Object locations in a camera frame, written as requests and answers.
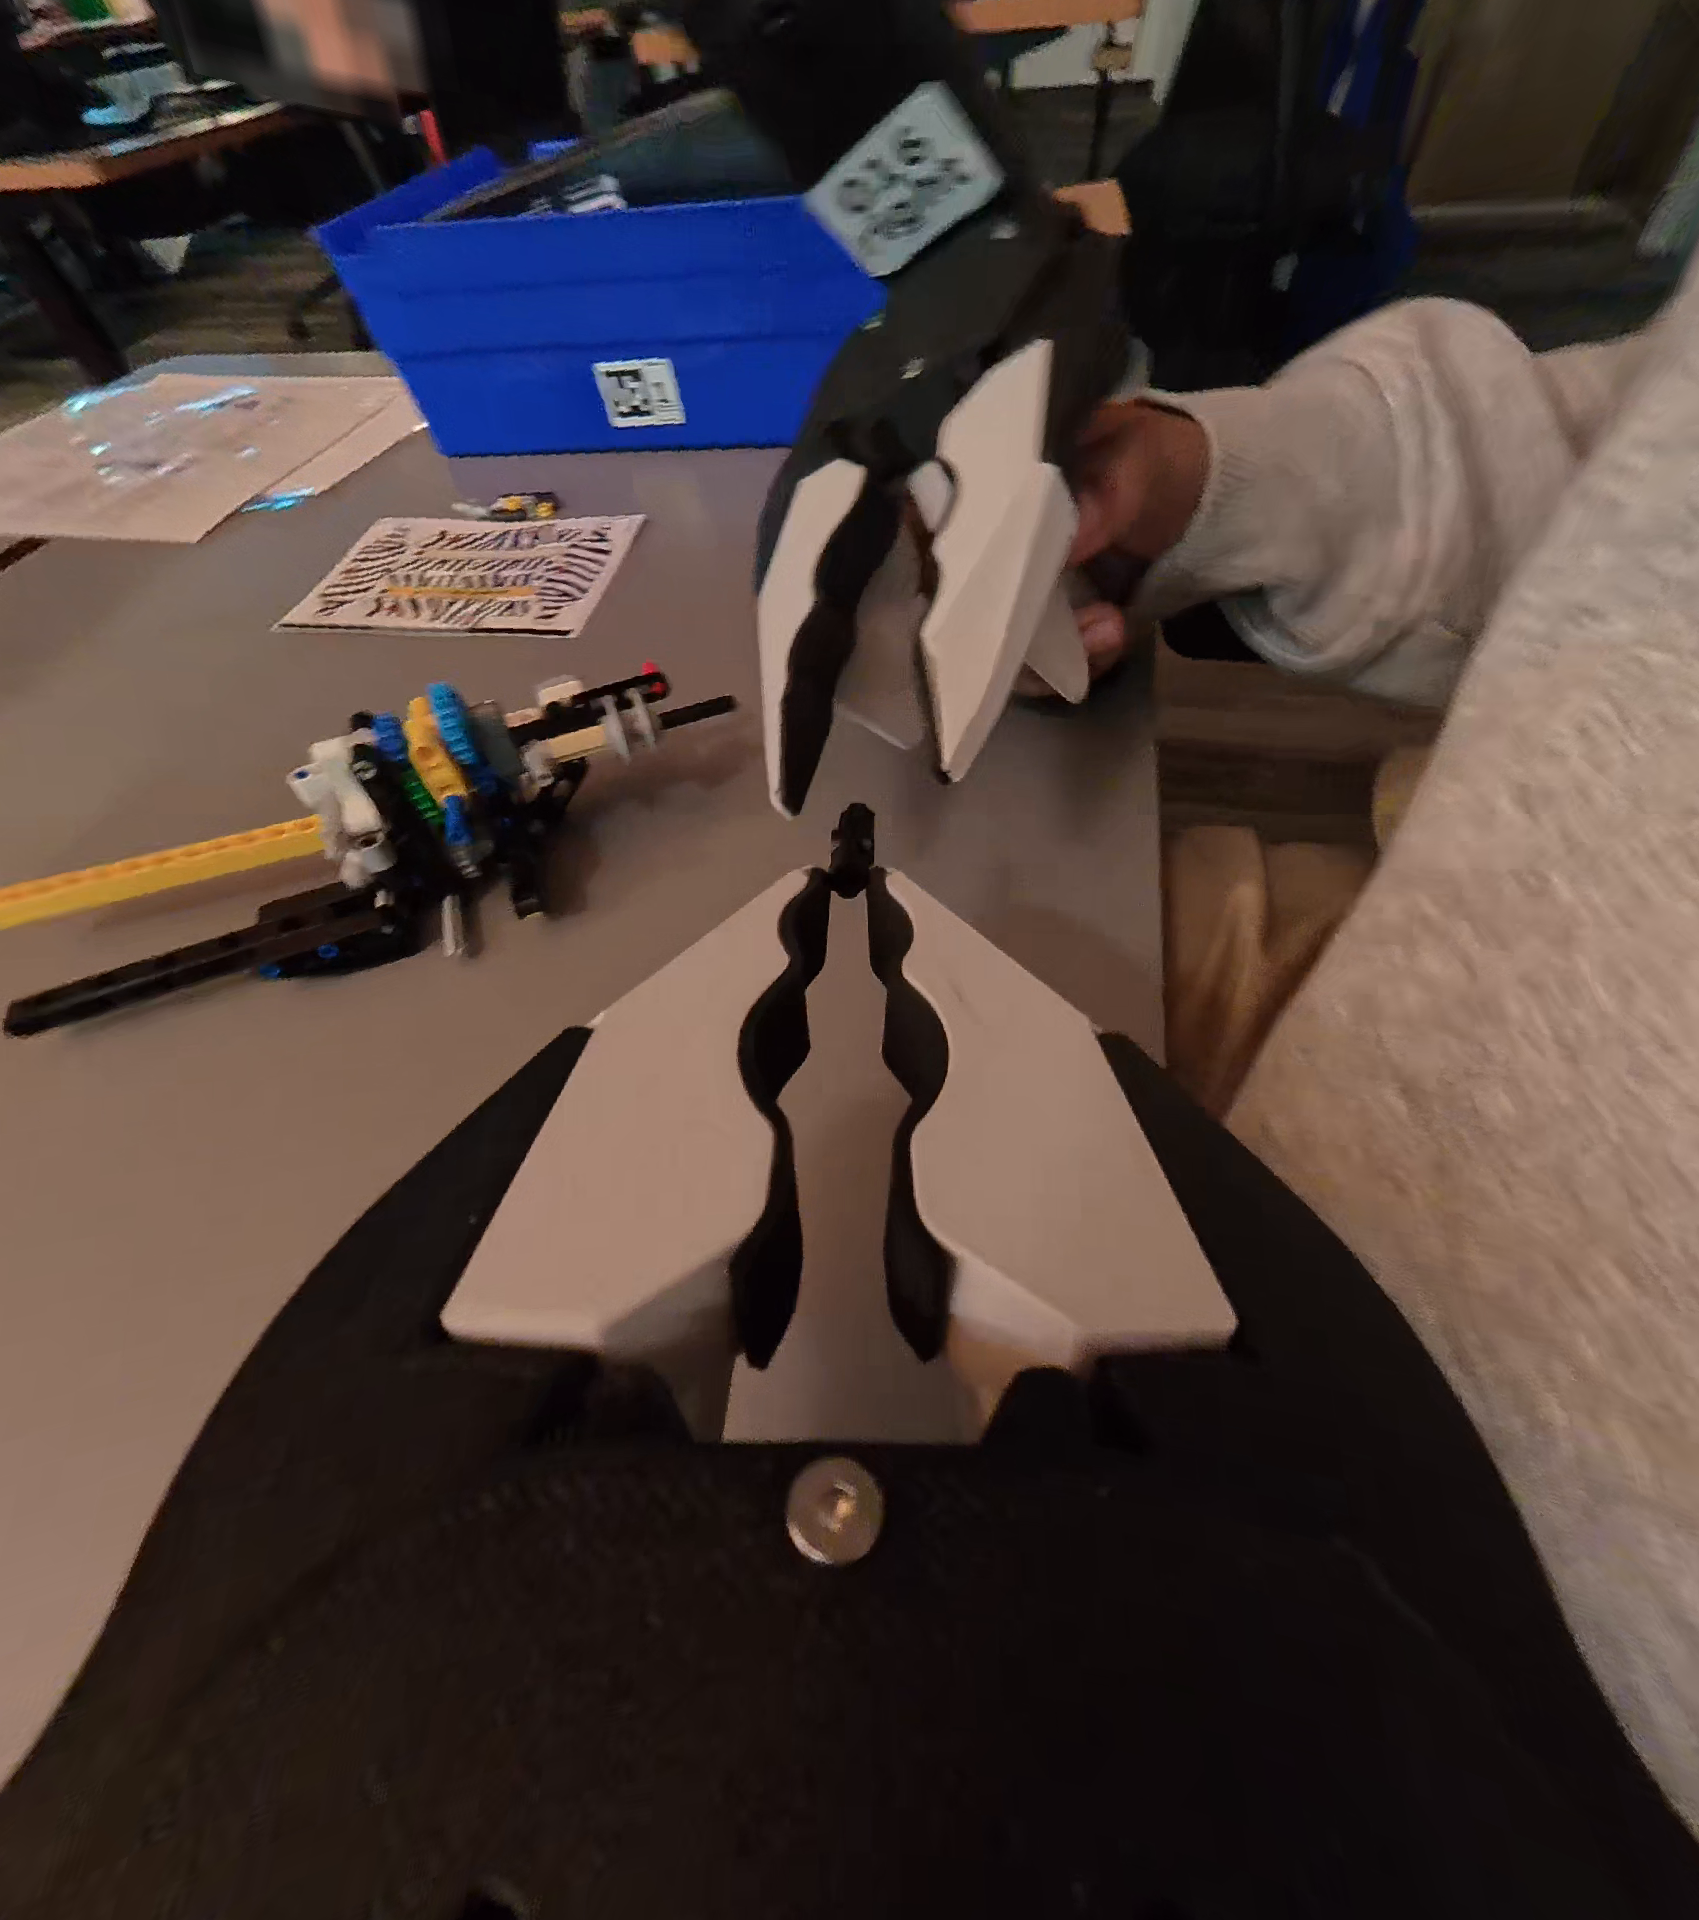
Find person's grey sweatshirt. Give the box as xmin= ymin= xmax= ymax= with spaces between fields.
xmin=1223 ymin=0 xmax=1699 ymax=1920

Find zebra striped paper sheet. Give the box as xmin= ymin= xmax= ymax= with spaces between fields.
xmin=273 ymin=514 xmax=650 ymax=640

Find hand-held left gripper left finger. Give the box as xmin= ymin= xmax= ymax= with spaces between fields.
xmin=442 ymin=862 xmax=834 ymax=1443

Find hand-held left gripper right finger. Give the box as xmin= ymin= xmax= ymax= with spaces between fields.
xmin=863 ymin=867 xmax=1241 ymax=1443

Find person's right hand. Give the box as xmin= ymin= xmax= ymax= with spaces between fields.
xmin=1071 ymin=397 xmax=1214 ymax=699

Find blue plastic bin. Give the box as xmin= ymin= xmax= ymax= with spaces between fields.
xmin=314 ymin=141 xmax=888 ymax=459

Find wooden background desk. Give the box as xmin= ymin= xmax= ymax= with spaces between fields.
xmin=0 ymin=103 xmax=295 ymax=385

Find multicoloured lego assembly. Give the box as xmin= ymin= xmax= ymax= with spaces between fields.
xmin=0 ymin=659 xmax=737 ymax=1041

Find person's beige pants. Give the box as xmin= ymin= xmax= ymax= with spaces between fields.
xmin=1161 ymin=644 xmax=1443 ymax=1120

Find person's right forearm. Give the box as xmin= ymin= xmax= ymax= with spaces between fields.
xmin=1134 ymin=295 xmax=1675 ymax=706

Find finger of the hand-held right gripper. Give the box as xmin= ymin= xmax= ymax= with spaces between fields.
xmin=756 ymin=456 xmax=917 ymax=822
xmin=913 ymin=339 xmax=1095 ymax=787

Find clear plastic bag on paper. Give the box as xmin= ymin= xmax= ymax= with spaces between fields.
xmin=0 ymin=370 xmax=428 ymax=545

